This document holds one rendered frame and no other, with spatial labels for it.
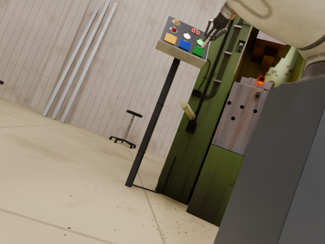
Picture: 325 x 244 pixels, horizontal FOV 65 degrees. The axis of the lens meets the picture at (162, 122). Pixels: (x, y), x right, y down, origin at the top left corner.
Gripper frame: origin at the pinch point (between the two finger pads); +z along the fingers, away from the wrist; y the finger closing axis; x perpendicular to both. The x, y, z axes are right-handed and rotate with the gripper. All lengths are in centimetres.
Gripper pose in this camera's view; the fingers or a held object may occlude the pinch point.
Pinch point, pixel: (205, 42)
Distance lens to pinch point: 164.6
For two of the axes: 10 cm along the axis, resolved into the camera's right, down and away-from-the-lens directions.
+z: -4.4, 5.0, 7.5
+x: 1.5, -7.8, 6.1
